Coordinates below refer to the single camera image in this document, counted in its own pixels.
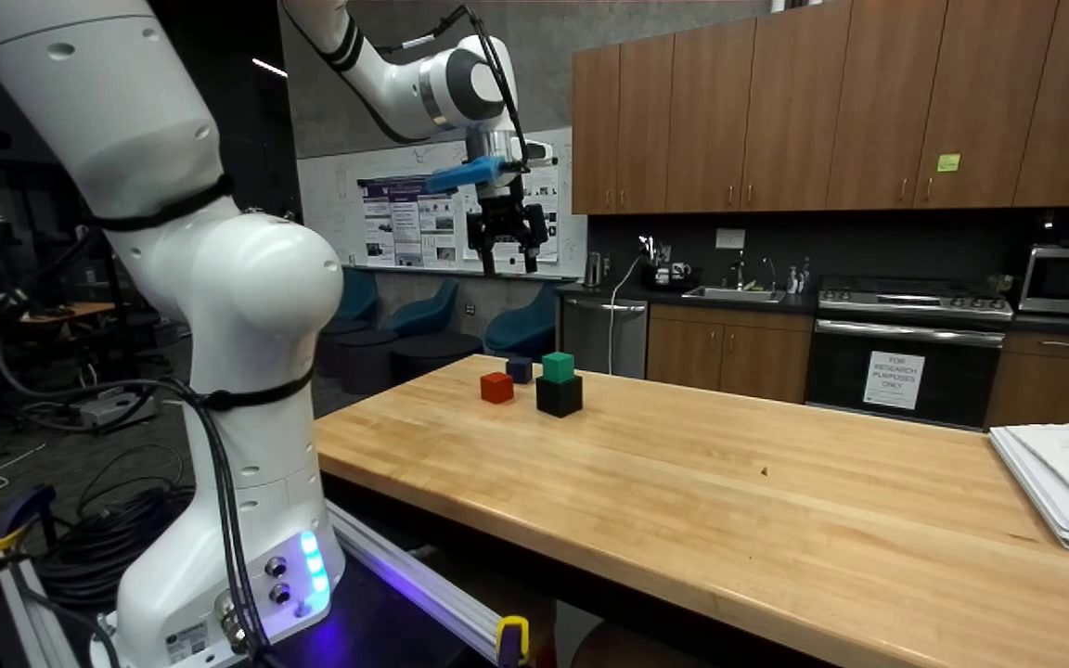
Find dark blue cube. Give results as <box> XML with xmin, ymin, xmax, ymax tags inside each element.
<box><xmin>506</xmin><ymin>356</ymin><xmax>532</xmax><ymax>384</ymax></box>

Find black cube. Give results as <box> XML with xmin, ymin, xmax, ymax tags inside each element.
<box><xmin>535</xmin><ymin>377</ymin><xmax>581</xmax><ymax>417</ymax></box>

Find wall poster board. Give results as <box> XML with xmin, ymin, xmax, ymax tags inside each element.
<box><xmin>298</xmin><ymin>126</ymin><xmax>587</xmax><ymax>278</ymax></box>

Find red cube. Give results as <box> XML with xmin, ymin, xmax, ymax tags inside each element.
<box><xmin>478</xmin><ymin>371</ymin><xmax>512</xmax><ymax>406</ymax></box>

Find green cube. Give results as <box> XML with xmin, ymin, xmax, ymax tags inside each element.
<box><xmin>542</xmin><ymin>351</ymin><xmax>574</xmax><ymax>384</ymax></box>

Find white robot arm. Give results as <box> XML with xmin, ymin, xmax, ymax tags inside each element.
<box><xmin>0</xmin><ymin>0</ymin><xmax>345</xmax><ymax>668</ymax></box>

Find upper wooden cabinets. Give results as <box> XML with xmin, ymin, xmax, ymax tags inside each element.
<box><xmin>570</xmin><ymin>0</ymin><xmax>1069</xmax><ymax>215</ymax></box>

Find stainless steel oven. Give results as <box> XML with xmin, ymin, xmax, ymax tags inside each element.
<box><xmin>805</xmin><ymin>293</ymin><xmax>1014</xmax><ymax>426</ymax></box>

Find lower wooden cabinets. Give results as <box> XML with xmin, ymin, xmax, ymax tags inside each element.
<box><xmin>645</xmin><ymin>306</ymin><xmax>1069</xmax><ymax>426</ymax></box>

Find blue chair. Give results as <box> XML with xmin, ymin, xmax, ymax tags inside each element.
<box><xmin>485</xmin><ymin>285</ymin><xmax>556</xmax><ymax>356</ymax></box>

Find wooden cabinets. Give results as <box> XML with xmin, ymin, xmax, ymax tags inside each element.
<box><xmin>570</xmin><ymin>0</ymin><xmax>1069</xmax><ymax>215</ymax></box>
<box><xmin>645</xmin><ymin>306</ymin><xmax>1069</xmax><ymax>426</ymax></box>

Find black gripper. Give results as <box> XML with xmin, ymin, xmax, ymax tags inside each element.
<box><xmin>466</xmin><ymin>199</ymin><xmax>544</xmax><ymax>278</ymax></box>

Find yellow clamp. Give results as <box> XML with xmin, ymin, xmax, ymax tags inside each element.
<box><xmin>496</xmin><ymin>617</ymin><xmax>532</xmax><ymax>668</ymax></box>

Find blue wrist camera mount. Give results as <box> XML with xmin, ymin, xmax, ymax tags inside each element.
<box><xmin>352</xmin><ymin>151</ymin><xmax>517</xmax><ymax>196</ymax></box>

